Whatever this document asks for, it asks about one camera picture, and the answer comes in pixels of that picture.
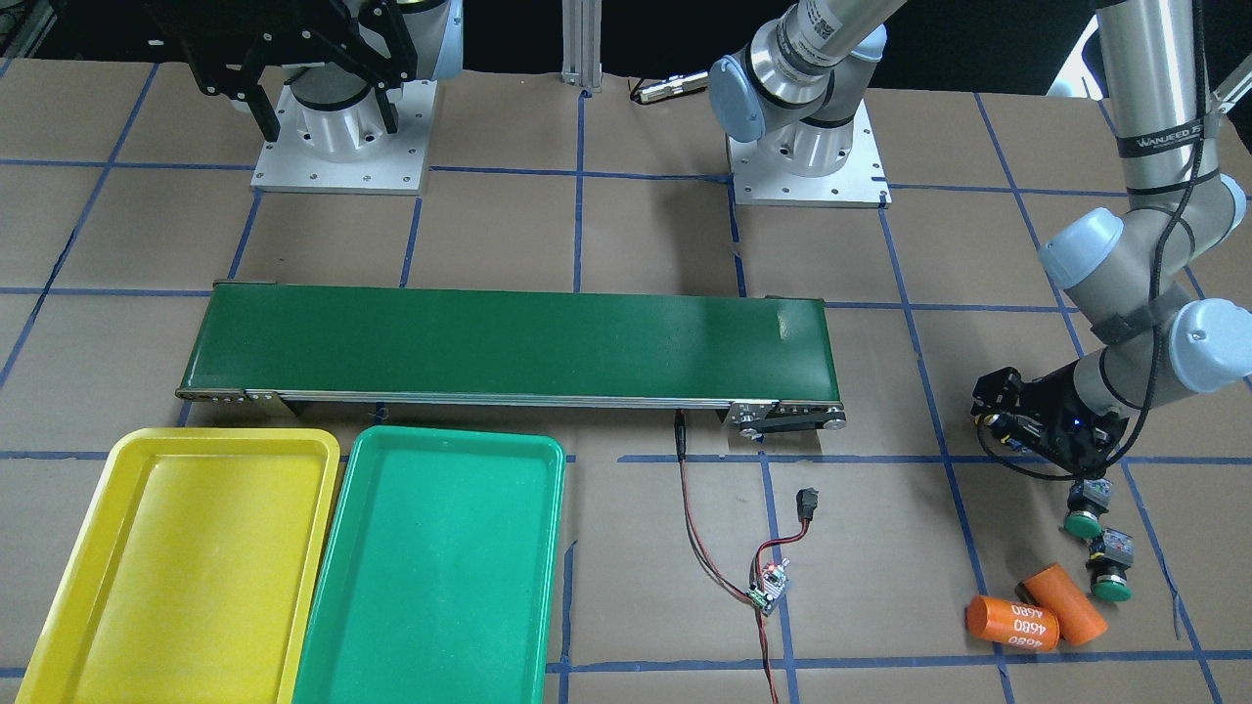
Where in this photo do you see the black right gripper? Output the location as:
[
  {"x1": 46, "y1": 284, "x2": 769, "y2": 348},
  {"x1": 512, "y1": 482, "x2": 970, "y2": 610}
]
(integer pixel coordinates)
[{"x1": 146, "y1": 1, "x2": 417, "y2": 143}]

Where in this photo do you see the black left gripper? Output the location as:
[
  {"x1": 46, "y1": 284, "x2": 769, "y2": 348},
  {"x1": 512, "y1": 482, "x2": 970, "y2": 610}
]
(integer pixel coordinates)
[{"x1": 970, "y1": 367, "x2": 1131, "y2": 480}]

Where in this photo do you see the green push button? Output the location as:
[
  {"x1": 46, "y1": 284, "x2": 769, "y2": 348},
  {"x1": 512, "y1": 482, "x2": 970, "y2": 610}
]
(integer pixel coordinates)
[
  {"x1": 1060, "y1": 479, "x2": 1113, "y2": 541},
  {"x1": 1085, "y1": 527, "x2": 1136, "y2": 603}
]

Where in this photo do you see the plain orange cylinder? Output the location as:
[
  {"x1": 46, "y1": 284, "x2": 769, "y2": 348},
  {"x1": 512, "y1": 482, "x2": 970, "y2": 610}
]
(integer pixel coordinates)
[{"x1": 1014, "y1": 564, "x2": 1109, "y2": 646}]

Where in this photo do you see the orange cylinder with 4680 label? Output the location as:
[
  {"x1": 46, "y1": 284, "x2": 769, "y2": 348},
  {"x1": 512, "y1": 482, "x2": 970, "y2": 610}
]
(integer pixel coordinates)
[{"x1": 965, "y1": 595, "x2": 1060, "y2": 651}]

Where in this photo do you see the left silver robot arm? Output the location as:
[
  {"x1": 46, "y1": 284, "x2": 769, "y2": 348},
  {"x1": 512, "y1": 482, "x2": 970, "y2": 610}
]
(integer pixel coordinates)
[{"x1": 707, "y1": 1, "x2": 1249, "y2": 481}]

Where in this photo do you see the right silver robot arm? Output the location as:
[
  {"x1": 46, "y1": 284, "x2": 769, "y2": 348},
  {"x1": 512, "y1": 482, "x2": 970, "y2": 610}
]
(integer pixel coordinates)
[{"x1": 141, "y1": 1, "x2": 464, "y2": 163}]

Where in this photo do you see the green conveyor belt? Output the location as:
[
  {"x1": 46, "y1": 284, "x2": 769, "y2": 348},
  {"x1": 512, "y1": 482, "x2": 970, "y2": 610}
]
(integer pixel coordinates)
[{"x1": 177, "y1": 281, "x2": 846, "y2": 438}]

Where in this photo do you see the small speed controller board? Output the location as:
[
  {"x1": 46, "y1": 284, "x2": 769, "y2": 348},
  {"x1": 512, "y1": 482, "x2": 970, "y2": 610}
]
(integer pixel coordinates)
[{"x1": 746, "y1": 557, "x2": 790, "y2": 618}]

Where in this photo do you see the yellow plastic tray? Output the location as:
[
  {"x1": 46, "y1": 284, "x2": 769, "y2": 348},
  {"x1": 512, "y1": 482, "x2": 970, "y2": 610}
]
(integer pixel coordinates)
[{"x1": 18, "y1": 427, "x2": 341, "y2": 703}]

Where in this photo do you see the green plastic tray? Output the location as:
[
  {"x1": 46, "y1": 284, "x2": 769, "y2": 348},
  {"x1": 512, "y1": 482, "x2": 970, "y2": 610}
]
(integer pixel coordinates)
[{"x1": 293, "y1": 426, "x2": 566, "y2": 703}]

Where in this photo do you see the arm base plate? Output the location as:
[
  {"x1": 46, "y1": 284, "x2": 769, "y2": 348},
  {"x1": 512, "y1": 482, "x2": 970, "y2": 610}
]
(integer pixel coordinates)
[
  {"x1": 250, "y1": 81, "x2": 439, "y2": 197},
  {"x1": 726, "y1": 101, "x2": 893, "y2": 208}
]

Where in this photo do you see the black inline power switch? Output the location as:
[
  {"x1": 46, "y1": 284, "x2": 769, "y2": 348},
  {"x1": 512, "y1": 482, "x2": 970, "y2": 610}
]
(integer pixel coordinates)
[{"x1": 795, "y1": 487, "x2": 820, "y2": 524}]

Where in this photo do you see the aluminium frame post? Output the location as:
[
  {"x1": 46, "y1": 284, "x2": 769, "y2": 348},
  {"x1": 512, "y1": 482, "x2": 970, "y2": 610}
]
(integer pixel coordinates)
[{"x1": 560, "y1": 0, "x2": 603, "y2": 94}]

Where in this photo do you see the red black power cable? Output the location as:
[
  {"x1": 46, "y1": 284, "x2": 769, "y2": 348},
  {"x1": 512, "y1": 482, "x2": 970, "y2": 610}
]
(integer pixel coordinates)
[{"x1": 674, "y1": 411, "x2": 813, "y2": 704}]

